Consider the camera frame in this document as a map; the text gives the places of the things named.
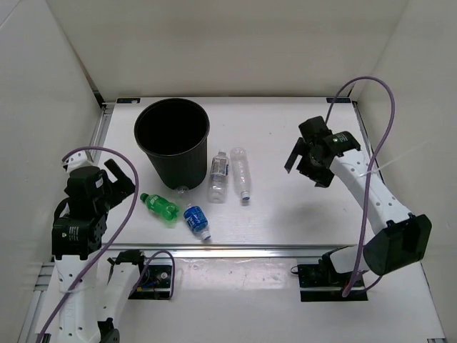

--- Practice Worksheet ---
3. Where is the clear bottle blue cap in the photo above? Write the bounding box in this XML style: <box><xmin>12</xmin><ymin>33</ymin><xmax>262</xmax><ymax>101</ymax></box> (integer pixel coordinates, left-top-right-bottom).
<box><xmin>230</xmin><ymin>147</ymin><xmax>251</xmax><ymax>202</ymax></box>

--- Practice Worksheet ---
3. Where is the front aluminium rail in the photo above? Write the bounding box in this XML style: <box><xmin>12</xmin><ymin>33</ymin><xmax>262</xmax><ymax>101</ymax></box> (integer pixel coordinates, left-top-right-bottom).
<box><xmin>108</xmin><ymin>243</ymin><xmax>346</xmax><ymax>259</ymax></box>

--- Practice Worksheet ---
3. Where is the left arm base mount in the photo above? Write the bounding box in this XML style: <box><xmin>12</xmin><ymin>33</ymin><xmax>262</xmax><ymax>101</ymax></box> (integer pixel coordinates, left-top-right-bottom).
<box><xmin>129</xmin><ymin>262</ymin><xmax>174</xmax><ymax>301</ymax></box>

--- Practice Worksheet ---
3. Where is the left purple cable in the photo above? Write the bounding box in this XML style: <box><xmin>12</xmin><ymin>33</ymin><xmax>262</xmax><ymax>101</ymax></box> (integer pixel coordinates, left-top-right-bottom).
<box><xmin>35</xmin><ymin>146</ymin><xmax>176</xmax><ymax>343</ymax></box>

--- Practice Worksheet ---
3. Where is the clear crushed bottle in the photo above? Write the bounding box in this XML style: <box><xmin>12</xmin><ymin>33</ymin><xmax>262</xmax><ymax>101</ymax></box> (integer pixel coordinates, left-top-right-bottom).
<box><xmin>174</xmin><ymin>186</ymin><xmax>189</xmax><ymax>199</ymax></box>

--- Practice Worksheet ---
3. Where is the blue label water bottle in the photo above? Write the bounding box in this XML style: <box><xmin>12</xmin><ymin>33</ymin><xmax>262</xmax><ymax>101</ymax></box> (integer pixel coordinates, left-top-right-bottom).
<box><xmin>184</xmin><ymin>206</ymin><xmax>211</xmax><ymax>241</ymax></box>

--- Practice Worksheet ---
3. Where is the left blue label sticker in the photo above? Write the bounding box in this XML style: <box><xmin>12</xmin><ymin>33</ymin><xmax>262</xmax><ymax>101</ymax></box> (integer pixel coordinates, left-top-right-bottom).
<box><xmin>116</xmin><ymin>98</ymin><xmax>141</xmax><ymax>104</ymax></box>

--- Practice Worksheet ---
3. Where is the right blue label sticker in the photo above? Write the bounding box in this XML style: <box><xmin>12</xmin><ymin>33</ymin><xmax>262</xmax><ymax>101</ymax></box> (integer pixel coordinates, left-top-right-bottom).
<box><xmin>326</xmin><ymin>97</ymin><xmax>351</xmax><ymax>104</ymax></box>

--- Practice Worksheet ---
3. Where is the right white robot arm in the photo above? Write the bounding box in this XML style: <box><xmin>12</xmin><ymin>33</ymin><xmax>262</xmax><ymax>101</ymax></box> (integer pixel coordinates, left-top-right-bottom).
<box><xmin>285</xmin><ymin>116</ymin><xmax>432</xmax><ymax>286</ymax></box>

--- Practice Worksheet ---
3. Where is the right aluminium rail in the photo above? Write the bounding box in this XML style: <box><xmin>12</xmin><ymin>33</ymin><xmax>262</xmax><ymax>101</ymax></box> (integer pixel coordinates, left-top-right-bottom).
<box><xmin>352</xmin><ymin>101</ymin><xmax>384</xmax><ymax>182</ymax></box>

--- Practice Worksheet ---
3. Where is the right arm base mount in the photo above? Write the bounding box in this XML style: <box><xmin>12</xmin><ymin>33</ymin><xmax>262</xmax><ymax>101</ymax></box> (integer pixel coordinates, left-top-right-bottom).
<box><xmin>290</xmin><ymin>264</ymin><xmax>368</xmax><ymax>302</ymax></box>

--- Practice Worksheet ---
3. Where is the green soda bottle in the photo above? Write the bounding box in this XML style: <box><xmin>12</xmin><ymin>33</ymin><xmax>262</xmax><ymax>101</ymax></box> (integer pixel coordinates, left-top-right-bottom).
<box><xmin>140</xmin><ymin>193</ymin><xmax>179</xmax><ymax>227</ymax></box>

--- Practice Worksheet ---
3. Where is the white cable tie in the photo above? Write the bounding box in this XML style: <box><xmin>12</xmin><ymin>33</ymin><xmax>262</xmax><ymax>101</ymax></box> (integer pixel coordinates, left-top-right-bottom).
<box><xmin>356</xmin><ymin>140</ymin><xmax>430</xmax><ymax>179</ymax></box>

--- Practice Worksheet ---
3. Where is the aluminium rail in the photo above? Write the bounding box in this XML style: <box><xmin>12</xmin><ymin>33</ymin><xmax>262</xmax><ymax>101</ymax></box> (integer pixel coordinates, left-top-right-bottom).
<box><xmin>89</xmin><ymin>103</ymin><xmax>115</xmax><ymax>146</ymax></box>
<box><xmin>352</xmin><ymin>101</ymin><xmax>384</xmax><ymax>182</ymax></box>
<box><xmin>108</xmin><ymin>243</ymin><xmax>346</xmax><ymax>259</ymax></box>

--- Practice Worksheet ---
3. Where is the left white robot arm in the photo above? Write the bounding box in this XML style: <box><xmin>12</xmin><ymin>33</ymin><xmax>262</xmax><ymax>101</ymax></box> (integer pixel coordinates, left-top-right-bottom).
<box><xmin>36</xmin><ymin>157</ymin><xmax>150</xmax><ymax>342</ymax></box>

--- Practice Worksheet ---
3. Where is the left aluminium rail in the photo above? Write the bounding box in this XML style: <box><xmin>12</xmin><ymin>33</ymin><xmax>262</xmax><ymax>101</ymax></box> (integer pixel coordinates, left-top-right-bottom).
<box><xmin>89</xmin><ymin>103</ymin><xmax>115</xmax><ymax>146</ymax></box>

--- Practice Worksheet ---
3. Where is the blue label sticker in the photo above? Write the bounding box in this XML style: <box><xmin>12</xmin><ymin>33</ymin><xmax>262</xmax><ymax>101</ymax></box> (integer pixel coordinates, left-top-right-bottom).
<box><xmin>326</xmin><ymin>97</ymin><xmax>351</xmax><ymax>104</ymax></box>
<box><xmin>116</xmin><ymin>98</ymin><xmax>141</xmax><ymax>104</ymax></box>

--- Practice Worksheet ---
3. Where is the clear bottle white label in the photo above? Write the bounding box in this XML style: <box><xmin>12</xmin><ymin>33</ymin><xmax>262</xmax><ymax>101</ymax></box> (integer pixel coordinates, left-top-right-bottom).
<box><xmin>208</xmin><ymin>151</ymin><xmax>229</xmax><ymax>204</ymax></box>

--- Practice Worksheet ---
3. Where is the black plastic bin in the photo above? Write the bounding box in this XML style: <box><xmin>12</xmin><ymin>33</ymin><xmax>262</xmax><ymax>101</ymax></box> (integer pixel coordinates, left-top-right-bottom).
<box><xmin>134</xmin><ymin>98</ymin><xmax>210</xmax><ymax>189</ymax></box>

